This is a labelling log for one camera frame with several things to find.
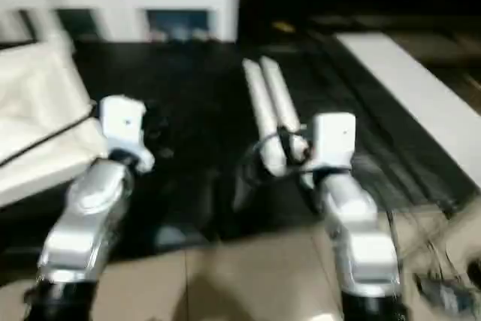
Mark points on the white plastic table leg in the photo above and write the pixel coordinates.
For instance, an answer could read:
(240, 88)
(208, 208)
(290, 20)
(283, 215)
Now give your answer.
(263, 118)
(51, 31)
(282, 103)

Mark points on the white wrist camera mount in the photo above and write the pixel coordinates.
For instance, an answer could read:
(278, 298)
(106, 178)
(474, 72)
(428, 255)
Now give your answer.
(124, 129)
(332, 140)

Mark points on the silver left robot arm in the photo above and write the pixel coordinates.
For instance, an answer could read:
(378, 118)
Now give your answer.
(86, 216)

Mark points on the black work mat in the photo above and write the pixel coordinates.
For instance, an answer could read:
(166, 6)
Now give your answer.
(195, 88)

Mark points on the small yellow tag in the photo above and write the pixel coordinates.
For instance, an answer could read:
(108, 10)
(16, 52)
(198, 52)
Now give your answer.
(283, 28)

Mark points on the white plastic table top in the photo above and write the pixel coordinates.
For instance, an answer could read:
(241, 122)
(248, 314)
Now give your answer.
(37, 118)

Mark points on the white flat board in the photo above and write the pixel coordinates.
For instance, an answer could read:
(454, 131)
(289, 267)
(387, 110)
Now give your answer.
(421, 95)

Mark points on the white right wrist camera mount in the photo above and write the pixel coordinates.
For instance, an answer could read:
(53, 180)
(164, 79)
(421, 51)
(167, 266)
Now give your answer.
(332, 140)

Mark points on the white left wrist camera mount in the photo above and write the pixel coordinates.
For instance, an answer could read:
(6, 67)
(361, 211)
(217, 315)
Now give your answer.
(124, 129)

